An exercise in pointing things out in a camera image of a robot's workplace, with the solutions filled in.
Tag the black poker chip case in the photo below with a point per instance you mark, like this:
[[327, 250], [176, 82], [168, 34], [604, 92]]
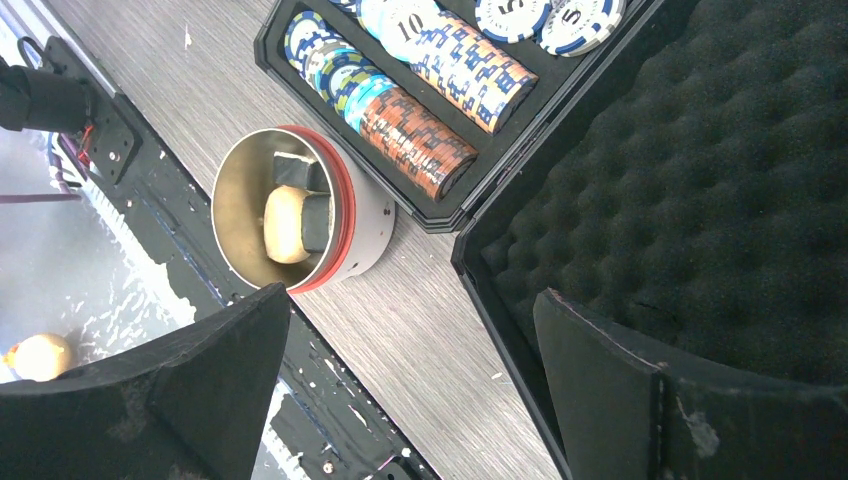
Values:
[[686, 180]]

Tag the sushi roll orange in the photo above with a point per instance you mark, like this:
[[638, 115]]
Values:
[[300, 172]]

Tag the round bread bun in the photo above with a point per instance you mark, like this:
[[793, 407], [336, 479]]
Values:
[[282, 225]]

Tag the white red steel lunch box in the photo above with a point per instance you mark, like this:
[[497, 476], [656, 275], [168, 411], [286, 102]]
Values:
[[363, 212]]

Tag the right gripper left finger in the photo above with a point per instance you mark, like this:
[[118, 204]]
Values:
[[191, 404]]

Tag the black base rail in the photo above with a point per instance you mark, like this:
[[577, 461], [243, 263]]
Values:
[[171, 217]]

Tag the blue cream poker chip stack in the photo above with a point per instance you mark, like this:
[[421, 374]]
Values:
[[478, 78]]

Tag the sushi roll red centre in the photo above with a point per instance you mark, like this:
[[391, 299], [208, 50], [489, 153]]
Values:
[[316, 222]]

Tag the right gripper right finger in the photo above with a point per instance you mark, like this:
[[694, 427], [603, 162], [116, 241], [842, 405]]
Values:
[[631, 407]]

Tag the orange poker chip stack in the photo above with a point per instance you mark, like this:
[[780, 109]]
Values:
[[419, 145]]

